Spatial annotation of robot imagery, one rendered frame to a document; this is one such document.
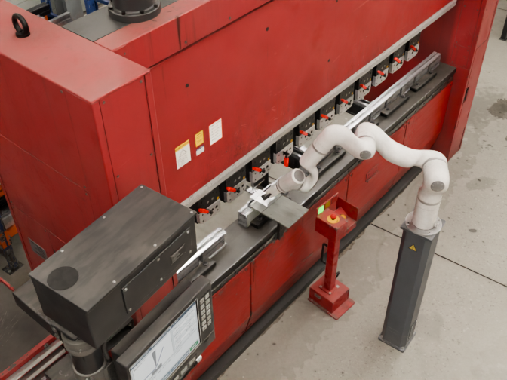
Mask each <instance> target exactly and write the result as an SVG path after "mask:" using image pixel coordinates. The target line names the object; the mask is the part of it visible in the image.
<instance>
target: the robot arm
mask: <svg viewBox="0 0 507 380"><path fill-rule="evenodd" d="M335 145H338V146H341V147H342V148H344V149H345V150H346V151H347V152H348V153H349V154H351V155H352V156H354V157H356V158H358V159H362V160H367V159H370V158H372V157H373V156H374V154H375V152H376V150H377V151H378V152H379V153H380V154H381V156H382V157H383V158H385V159H386V160H387V161H389V162H391V163H393V164H396V165H398V166H400V167H412V166H417V167H420V168H422V170H423V184H422V185H421V186H420V187H419V191H418V195H417V198H416V205H415V208H414V211H412V212H410V213H408V214H407V216H406V218H405V225H406V226H407V228H408V229H409V230H410V231H411V232H413V233H414V234H418V235H420V236H432V235H435V234H437V233H438V232H439V231H440V230H441V227H442V223H441V220H440V219H439V217H438V211H439V207H440V204H441V199H442V195H443V193H445V192H446V191H447V190H448V187H449V183H450V176H449V170H448V166H447V159H446V158H445V156H444V155H443V154H442V153H440V152H437V151H434V150H416V149H410V148H408V147H406V146H403V145H402V144H400V143H397V142H396V141H394V140H393V139H391V138H390V137H389V136H388V135H387V134H385V133H384V131H383V130H381V129H380V128H379V127H377V126H376V125H375V124H372V123H369V122H364V123H362V124H360V125H358V127H357V129H356V131H355V135H354V133H353V132H351V131H350V129H348V128H347V127H345V126H342V125H338V124H332V125H329V126H327V127H326V128H324V129H323V130H322V132H321V133H320V134H319V135H318V137H317V138H316V139H315V140H314V141H313V143H312V144H311V145H310V146H309V147H308V148H307V150H306V151H305V152H304V153H303V154H302V156H301V157H300V165H301V166H302V167H303V168H305V169H306V170H307V171H308V172H309V175H308V176H307V177H305V174H304V172H303V171H302V170H301V169H298V168H296V169H293V170H292V171H291V172H289V173H287V174H285V175H284V176H282V177H281V178H279V179H278V180H277V182H276V183H275V184H273V185H272V186H271V187H269V188H268V189H267V190H266V191H265V194H264V195H261V197H262V199H263V200H264V201H265V200H266V199H268V198H273V197H274V196H276V195H277V194H279V193H281V192H283V193H286V192H288V191H290V190H292V189H295V190H298V191H300V192H308V191H310V190H311V189H312V187H313V186H314V185H315V184H316V182H317V181H318V169H317V167H316V165H317V164H318V163H319V162H320V161H321V159H322V158H323V157H324V156H325V155H326V154H327V153H328V152H329V151H330V150H331V149H332V148H333V147H334V146H335Z"/></svg>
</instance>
